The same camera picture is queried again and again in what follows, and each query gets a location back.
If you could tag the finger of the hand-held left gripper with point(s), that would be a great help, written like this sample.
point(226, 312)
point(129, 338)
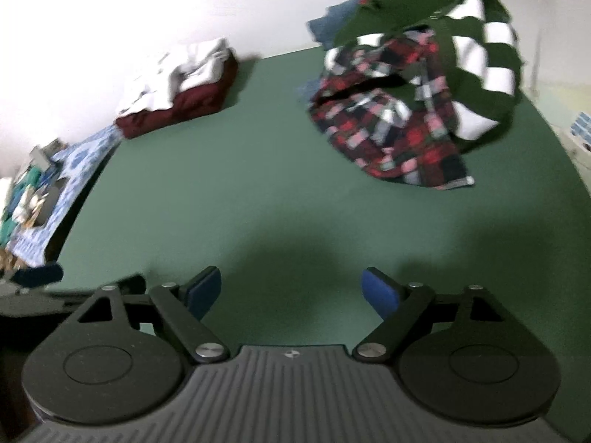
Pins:
point(129, 283)
point(39, 275)

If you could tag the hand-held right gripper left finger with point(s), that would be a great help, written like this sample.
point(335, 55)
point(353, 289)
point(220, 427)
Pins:
point(205, 291)

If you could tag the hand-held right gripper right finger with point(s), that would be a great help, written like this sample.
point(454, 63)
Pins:
point(378, 293)

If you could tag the white rolled cloth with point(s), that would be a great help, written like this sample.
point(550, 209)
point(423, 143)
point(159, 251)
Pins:
point(27, 205)

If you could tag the green cloth pile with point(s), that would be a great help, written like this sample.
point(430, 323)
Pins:
point(18, 184)

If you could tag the green felt table cover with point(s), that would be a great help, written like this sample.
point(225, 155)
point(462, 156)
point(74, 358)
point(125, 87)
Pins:
point(254, 184)

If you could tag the blue patterned cloth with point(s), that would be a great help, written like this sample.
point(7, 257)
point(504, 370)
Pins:
point(78, 161)

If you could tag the red plaid shirt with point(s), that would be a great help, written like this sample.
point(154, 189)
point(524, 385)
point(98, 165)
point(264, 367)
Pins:
point(392, 138)

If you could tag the maroon folded garment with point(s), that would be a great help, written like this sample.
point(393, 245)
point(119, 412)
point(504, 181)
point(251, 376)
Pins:
point(194, 101)

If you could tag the blue white patterned pack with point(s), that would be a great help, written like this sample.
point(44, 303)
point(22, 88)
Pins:
point(582, 127)

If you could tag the blue jeans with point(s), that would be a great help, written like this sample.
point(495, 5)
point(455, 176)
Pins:
point(330, 25)

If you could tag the green white striped shirt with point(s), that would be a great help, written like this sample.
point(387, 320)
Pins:
point(415, 0)

